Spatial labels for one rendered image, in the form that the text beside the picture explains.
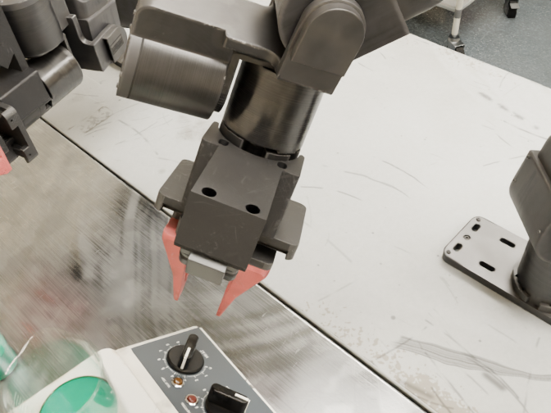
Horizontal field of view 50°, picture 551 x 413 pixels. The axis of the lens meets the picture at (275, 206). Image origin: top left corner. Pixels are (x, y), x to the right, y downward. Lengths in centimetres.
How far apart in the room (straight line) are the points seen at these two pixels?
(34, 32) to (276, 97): 34
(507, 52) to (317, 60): 233
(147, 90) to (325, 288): 32
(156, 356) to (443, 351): 26
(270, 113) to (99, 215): 39
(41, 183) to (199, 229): 49
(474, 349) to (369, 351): 10
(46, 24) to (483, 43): 220
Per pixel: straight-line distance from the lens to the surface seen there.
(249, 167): 36
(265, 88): 37
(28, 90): 65
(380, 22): 34
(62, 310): 65
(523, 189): 54
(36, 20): 65
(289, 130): 38
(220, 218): 32
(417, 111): 81
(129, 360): 52
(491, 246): 65
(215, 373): 53
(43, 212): 76
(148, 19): 35
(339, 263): 63
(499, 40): 271
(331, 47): 33
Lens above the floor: 140
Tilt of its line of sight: 47 degrees down
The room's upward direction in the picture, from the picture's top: 6 degrees counter-clockwise
